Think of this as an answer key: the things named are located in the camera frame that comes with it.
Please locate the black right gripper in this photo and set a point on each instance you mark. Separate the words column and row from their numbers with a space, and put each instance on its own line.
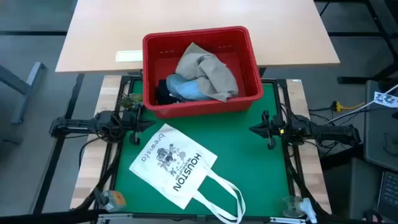
column 275, row 127

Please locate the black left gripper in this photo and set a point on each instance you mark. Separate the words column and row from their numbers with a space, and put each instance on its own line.
column 133, row 119

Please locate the light blue denim jeans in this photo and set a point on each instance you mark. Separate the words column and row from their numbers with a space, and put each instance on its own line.
column 183, row 88

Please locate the khaki button shirt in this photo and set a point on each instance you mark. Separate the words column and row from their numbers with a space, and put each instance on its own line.
column 208, row 74

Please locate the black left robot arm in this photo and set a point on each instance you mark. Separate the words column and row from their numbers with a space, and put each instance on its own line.
column 77, row 124

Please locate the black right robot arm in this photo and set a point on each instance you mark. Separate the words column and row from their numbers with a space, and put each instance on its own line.
column 335, row 134

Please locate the red plastic laundry bin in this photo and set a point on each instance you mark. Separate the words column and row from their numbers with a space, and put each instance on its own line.
column 242, row 62

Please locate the small potted succulent plant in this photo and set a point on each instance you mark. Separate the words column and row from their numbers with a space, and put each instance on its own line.
column 130, row 101

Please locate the black garment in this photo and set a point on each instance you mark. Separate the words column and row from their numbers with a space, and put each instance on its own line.
column 162, row 93

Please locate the green table mat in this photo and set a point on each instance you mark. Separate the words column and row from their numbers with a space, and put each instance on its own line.
column 248, row 161

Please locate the white printed tote bag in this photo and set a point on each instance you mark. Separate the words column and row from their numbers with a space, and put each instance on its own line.
column 161, row 174

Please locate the white label strip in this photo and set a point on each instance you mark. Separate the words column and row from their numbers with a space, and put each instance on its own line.
column 129, row 56

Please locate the clear bottle with orange label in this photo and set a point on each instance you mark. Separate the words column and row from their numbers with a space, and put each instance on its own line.
column 115, row 200

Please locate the clear spray bottle white nozzle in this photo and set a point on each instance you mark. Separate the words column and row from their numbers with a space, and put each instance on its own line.
column 306, row 207

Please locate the light wood desk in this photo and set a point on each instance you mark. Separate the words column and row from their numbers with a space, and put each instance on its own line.
column 124, row 28

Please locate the grey cabinet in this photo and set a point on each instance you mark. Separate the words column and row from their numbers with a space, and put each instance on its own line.
column 377, row 140

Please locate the dark grey box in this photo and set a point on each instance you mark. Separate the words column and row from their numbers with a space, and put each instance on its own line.
column 363, row 186

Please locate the grey desk leg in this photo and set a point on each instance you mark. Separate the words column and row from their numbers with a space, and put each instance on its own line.
column 29, row 84

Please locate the black bar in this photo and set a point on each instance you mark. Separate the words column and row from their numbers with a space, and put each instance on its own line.
column 46, row 217

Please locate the black keyboard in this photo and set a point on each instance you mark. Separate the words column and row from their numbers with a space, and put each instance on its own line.
column 390, row 193

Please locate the black metal table frame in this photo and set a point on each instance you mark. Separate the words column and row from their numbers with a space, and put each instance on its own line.
column 283, row 93

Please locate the black desk frame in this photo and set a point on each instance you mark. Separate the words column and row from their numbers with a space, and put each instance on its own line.
column 357, row 34

